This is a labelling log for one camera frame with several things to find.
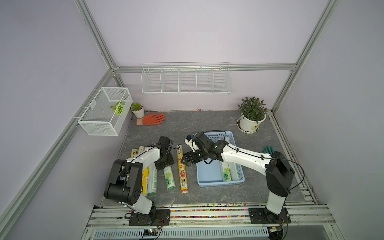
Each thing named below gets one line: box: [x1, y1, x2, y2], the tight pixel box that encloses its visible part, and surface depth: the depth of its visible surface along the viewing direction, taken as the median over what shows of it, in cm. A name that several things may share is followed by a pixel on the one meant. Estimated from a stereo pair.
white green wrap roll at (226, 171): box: [221, 161, 232, 182], surface depth 86 cm
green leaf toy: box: [110, 101, 125, 116], surface depth 84 cm
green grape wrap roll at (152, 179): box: [147, 161, 157, 195], surface depth 83 cm
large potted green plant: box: [236, 96, 268, 134], surface depth 101 cm
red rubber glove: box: [136, 113, 166, 126], surface depth 118 cm
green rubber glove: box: [263, 145, 275, 155], surface depth 98 cm
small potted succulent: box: [130, 102, 145, 119], surface depth 114 cm
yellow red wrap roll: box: [176, 144, 189, 195], surface depth 84 cm
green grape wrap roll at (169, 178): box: [163, 165, 176, 191], surface depth 84 cm
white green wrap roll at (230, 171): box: [221, 161, 239, 182], surface depth 86 cm
